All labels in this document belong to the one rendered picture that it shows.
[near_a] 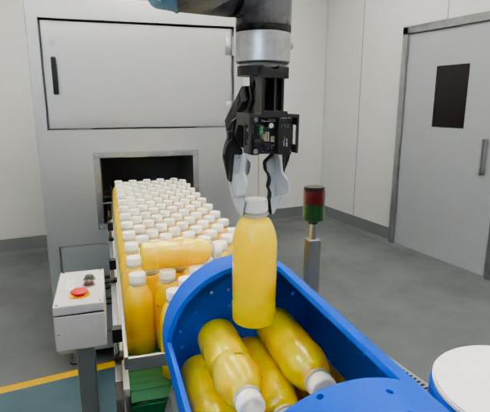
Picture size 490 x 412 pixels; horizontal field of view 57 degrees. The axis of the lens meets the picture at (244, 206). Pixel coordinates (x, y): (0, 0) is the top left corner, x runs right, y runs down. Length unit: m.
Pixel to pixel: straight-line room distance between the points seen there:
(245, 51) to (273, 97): 0.07
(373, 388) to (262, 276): 0.28
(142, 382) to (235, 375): 0.45
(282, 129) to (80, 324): 0.61
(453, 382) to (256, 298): 0.38
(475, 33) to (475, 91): 0.48
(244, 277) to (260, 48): 0.33
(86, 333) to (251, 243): 0.48
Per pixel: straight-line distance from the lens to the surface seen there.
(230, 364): 0.69
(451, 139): 4.56
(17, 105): 5.00
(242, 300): 0.71
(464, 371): 0.93
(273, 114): 0.60
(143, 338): 1.16
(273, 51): 0.62
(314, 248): 1.37
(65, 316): 1.01
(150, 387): 1.07
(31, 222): 5.14
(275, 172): 0.68
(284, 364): 0.72
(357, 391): 0.47
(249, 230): 0.67
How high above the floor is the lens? 1.50
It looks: 13 degrees down
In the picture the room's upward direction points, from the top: straight up
